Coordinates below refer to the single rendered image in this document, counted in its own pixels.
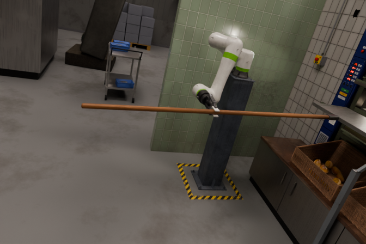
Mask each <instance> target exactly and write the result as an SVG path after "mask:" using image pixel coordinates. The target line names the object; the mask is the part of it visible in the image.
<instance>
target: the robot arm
mask: <svg viewBox="0 0 366 244"><path fill-rule="evenodd" d="M208 42H209V45H210V46H211V47H212V48H215V49H217V50H219V51H220V52H221V53H222V54H223V57H222V59H221V63H220V65H219V68H218V72H217V74H216V77H215V79H214V81H213V84H212V86H211V88H208V87H206V86H205V85H203V84H196V85H195V86H194V87H193V89H192V93H193V95H194V96H195V97H196V98H197V99H198V100H199V102H200V103H202V104H203V105H205V107H206V109H214V111H215V112H219V109H218V108H217V106H216V104H217V103H218V102H219V101H220V98H221V95H222V91H223V89H224V86H225V84H226V81H227V79H228V77H229V75H230V73H231V72H232V73H233V75H234V76H236V77H238V78H243V79H248V72H249V70H250V67H251V64H252V61H253V58H254V52H252V51H250V50H247V49H244V48H243V42H242V41H241V40H240V39H239V38H234V37H230V36H226V35H223V34H221V33H218V32H214V33H212V34H211V35H210V36H209V39H208ZM236 62H237V63H236ZM235 64H236V66H234V65H235Z"/></svg>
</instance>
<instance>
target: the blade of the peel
mask: <svg viewBox="0 0 366 244"><path fill-rule="evenodd" d="M312 105H313V106H314V107H316V108H318V109H319V110H321V111H323V112H325V113H326V114H333V115H338V116H339V119H338V121H339V122H341V123H343V124H344V125H346V126H348V127H349V128H351V129H353V130H354V131H356V132H358V133H359V134H361V135H362V136H364V137H366V117H364V116H362V115H360V114H358V113H356V112H354V111H353V110H351V109H349V108H347V107H342V106H335V105H328V104H324V103H317V102H313V104H312Z"/></svg>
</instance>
